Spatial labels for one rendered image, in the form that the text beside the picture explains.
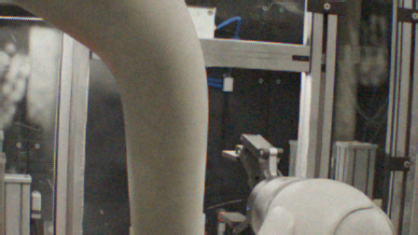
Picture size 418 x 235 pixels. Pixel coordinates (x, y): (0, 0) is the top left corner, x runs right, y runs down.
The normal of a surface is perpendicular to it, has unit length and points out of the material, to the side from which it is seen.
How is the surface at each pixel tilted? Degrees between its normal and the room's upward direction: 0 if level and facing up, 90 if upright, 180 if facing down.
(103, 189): 90
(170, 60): 121
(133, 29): 131
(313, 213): 51
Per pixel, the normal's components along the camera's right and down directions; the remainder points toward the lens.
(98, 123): 0.25, 0.07
